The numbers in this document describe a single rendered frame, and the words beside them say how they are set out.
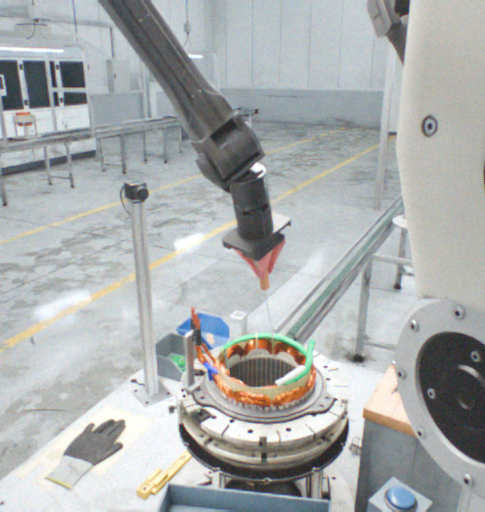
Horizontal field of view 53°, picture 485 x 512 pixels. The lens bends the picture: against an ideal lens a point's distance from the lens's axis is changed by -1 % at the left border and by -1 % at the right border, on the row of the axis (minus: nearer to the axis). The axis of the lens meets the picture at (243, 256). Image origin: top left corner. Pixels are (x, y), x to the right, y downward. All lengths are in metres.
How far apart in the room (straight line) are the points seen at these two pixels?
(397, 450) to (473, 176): 0.76
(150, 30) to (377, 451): 0.82
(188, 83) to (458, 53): 0.41
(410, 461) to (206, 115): 0.71
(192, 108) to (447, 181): 0.41
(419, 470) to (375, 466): 0.09
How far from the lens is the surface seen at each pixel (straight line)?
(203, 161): 0.68
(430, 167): 0.33
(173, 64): 0.66
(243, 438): 0.85
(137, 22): 0.66
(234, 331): 1.02
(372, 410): 0.98
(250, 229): 0.75
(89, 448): 1.32
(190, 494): 0.83
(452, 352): 0.40
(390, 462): 1.04
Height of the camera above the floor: 1.65
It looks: 21 degrees down
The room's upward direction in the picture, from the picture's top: straight up
